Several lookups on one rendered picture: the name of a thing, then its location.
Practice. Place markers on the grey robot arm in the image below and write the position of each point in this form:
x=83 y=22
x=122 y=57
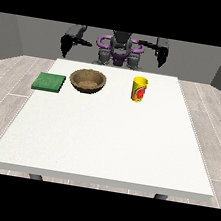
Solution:
x=163 y=43
x=78 y=30

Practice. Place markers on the yellow cup with melon print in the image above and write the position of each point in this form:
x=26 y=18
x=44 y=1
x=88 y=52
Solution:
x=139 y=89

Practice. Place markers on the brown wooden bowl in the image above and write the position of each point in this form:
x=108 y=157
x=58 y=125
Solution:
x=87 y=81

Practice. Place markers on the green square pad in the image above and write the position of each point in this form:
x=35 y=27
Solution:
x=48 y=81

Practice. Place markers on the grey robot trunk purple rings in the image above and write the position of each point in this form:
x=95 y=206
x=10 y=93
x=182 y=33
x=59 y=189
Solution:
x=118 y=54

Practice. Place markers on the dark table leg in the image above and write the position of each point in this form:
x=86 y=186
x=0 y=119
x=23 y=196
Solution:
x=161 y=196
x=35 y=177

